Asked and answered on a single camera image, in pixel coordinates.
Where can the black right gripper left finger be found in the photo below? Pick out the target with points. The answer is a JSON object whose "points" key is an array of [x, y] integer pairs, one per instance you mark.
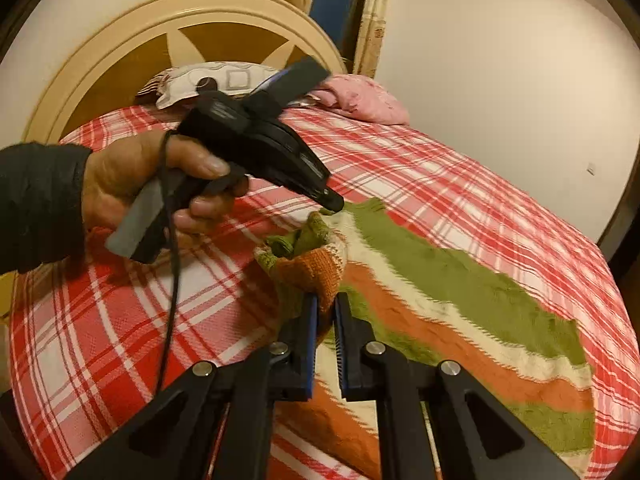
{"points": [[293, 355]]}

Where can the pink crumpled pillow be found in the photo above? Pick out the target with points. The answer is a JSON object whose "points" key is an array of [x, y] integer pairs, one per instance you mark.
{"points": [[361, 98]]}

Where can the black jacket sleeve forearm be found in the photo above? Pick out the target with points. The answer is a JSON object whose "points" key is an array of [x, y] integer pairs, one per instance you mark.
{"points": [[41, 198]]}

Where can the beige right curtain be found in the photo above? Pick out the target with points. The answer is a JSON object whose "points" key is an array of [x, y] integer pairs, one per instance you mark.
{"points": [[370, 37]]}

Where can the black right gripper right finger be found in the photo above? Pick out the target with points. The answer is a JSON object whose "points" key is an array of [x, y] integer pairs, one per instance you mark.
{"points": [[356, 377]]}

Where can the dark window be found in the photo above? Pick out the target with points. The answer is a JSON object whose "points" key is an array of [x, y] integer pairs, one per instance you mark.
{"points": [[340, 20]]}

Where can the red white plaid bedspread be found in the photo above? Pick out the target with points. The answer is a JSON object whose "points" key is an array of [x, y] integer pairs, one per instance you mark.
{"points": [[86, 336]]}

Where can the cream round wooden headboard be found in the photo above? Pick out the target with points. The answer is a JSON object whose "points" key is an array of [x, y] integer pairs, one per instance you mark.
{"points": [[107, 70]]}

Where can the person's left hand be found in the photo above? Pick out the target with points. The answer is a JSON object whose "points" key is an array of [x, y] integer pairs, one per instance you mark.
{"points": [[115, 175]]}

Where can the white patterned pillow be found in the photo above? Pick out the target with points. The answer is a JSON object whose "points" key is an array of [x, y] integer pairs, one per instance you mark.
{"points": [[180, 84]]}

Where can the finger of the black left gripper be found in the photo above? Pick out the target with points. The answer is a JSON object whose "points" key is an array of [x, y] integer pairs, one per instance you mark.
{"points": [[289, 84], [326, 197]]}

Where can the green striped knit sweater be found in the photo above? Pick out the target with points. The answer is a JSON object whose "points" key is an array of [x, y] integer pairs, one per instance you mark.
{"points": [[436, 304]]}

